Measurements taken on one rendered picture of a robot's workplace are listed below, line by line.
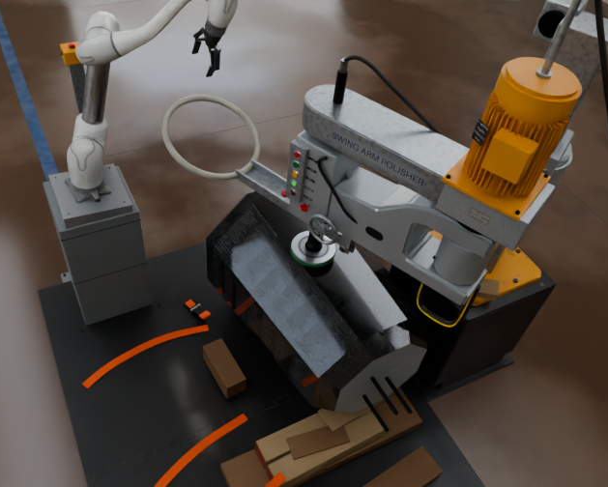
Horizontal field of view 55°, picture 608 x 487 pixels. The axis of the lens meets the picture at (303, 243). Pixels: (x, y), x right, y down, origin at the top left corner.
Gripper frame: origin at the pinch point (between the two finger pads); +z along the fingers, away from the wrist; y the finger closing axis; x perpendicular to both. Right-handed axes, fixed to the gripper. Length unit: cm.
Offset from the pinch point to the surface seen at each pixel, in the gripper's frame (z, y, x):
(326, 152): -34, 75, 4
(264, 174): 24, 51, 13
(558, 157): -61, 122, 83
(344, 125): -50, 75, 4
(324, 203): -12, 87, 6
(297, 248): 31, 90, 12
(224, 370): 106, 117, -20
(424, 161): -62, 103, 14
